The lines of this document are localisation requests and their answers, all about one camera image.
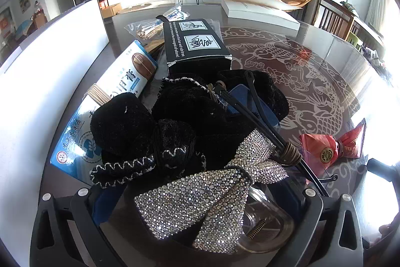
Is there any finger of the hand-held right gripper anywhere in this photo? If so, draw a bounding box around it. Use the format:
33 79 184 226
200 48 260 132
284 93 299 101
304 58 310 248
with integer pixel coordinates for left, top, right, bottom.
366 157 400 184

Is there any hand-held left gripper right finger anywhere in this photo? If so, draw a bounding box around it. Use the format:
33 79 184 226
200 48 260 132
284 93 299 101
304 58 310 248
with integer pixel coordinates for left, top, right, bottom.
281 182 365 267

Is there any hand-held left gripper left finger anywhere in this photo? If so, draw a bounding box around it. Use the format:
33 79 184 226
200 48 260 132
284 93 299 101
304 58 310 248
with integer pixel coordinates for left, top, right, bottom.
29 186 126 267

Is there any clear plastic hair clip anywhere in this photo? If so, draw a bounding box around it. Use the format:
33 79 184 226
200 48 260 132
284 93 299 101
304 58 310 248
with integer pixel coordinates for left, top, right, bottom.
242 187 296 254

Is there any rhinestone bow hair clip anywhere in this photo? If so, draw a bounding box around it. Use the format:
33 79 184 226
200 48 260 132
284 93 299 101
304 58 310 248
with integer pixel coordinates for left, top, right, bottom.
134 129 290 251

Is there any black velvet bow hair clip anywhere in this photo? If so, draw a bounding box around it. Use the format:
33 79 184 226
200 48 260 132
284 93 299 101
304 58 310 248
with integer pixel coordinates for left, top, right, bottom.
89 69 290 190

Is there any large white storage box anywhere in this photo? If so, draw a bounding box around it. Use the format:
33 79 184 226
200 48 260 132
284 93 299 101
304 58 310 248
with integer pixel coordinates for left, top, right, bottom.
0 0 111 242

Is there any black box with white labels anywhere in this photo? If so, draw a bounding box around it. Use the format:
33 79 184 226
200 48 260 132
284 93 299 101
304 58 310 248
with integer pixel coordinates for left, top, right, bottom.
162 18 233 80

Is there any bag of cotton swabs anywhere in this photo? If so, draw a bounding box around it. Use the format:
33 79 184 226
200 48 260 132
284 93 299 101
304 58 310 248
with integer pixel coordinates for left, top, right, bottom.
164 6 191 21

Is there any red foil snack packet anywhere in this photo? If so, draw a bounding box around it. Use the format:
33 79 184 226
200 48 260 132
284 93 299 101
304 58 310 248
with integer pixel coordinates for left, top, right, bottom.
298 118 367 171

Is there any blue white ointment box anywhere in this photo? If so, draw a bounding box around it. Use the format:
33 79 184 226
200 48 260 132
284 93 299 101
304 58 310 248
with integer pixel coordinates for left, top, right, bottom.
50 40 159 184

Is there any bundle of wooden sticks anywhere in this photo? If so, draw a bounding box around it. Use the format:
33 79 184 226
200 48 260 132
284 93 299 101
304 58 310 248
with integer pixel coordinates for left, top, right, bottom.
85 83 114 105

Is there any black plastic headband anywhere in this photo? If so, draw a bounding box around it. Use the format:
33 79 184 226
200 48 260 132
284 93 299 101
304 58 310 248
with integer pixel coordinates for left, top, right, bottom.
219 89 327 194

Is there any blue case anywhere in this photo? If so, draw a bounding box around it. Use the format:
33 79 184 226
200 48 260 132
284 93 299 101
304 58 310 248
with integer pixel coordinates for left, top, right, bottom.
229 84 279 127

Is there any brown slatted wooden chair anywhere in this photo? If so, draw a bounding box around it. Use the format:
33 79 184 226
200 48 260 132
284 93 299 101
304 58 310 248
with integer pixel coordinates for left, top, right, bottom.
313 0 361 40

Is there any clear bag of wooden sticks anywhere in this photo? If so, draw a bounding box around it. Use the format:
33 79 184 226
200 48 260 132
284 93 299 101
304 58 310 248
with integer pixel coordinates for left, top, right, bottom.
126 19 165 48

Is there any dining table with blue cloth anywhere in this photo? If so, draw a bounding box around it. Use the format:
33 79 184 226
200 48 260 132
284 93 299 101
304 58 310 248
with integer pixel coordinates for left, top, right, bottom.
12 18 37 38

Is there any cardboard box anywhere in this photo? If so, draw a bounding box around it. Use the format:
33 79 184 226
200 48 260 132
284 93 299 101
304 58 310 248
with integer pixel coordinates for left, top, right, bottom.
99 3 123 18

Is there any white flat box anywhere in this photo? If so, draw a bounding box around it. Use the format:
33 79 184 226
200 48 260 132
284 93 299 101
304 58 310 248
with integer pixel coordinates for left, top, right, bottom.
221 0 301 34

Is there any brown coiled hair tie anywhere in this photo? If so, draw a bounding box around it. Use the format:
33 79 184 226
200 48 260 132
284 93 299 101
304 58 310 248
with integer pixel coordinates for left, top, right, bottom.
279 143 303 164

